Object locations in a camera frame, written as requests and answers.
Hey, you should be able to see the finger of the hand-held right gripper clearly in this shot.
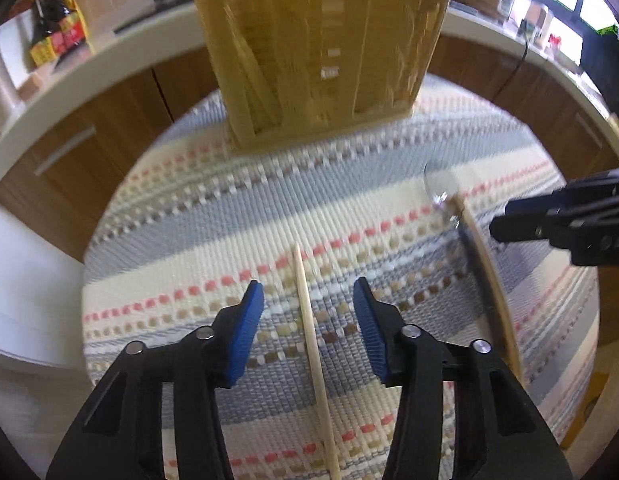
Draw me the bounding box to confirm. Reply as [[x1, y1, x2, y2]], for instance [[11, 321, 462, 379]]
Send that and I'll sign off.
[[489, 197, 619, 267], [504, 169, 619, 217]]

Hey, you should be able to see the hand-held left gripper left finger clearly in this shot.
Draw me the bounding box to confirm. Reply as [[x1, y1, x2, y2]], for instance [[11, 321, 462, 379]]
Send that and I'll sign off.
[[44, 280, 266, 480]]

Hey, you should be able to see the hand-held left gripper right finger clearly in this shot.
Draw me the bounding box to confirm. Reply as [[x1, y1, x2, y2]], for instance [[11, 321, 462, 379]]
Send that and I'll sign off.
[[353, 276, 573, 480]]

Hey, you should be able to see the yellow plastic utensil basket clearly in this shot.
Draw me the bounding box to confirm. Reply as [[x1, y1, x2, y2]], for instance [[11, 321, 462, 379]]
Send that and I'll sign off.
[[190, 0, 453, 151]]

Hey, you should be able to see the striped woven table mat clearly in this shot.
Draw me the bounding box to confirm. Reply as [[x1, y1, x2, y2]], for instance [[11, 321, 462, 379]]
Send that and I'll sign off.
[[82, 72, 603, 480]]

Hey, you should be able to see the pale pink bottle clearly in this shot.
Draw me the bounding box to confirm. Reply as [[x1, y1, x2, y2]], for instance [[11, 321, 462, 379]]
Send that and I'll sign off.
[[537, 6, 556, 47]]

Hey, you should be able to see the yellow box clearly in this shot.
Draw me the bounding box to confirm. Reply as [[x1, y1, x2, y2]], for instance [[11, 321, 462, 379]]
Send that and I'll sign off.
[[563, 369, 611, 453]]

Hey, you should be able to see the dark green cup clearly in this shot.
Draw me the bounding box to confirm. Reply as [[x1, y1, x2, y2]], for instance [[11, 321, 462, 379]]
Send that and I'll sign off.
[[519, 4, 540, 41]]

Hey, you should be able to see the dark framed window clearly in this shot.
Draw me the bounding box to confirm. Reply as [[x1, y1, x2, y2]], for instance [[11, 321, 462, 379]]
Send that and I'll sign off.
[[533, 0, 619, 111]]

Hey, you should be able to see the white kitchen countertop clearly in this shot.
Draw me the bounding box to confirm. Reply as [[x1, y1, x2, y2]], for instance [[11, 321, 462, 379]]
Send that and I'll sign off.
[[0, 0, 619, 196]]

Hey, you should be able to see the small pink box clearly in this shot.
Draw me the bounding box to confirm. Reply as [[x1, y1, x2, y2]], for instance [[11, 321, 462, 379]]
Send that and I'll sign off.
[[17, 72, 46, 102]]

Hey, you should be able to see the dark bottle yellow label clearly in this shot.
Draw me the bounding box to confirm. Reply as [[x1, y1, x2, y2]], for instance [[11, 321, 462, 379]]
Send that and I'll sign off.
[[30, 0, 59, 67]]

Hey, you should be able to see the silver cabinet handle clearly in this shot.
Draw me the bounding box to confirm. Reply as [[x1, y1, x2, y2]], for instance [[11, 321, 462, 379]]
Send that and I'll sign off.
[[34, 127, 97, 176], [573, 111, 603, 149]]

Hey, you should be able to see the black power cable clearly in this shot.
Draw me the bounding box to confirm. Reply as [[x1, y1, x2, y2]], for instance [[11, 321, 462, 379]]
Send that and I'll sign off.
[[491, 34, 531, 105]]

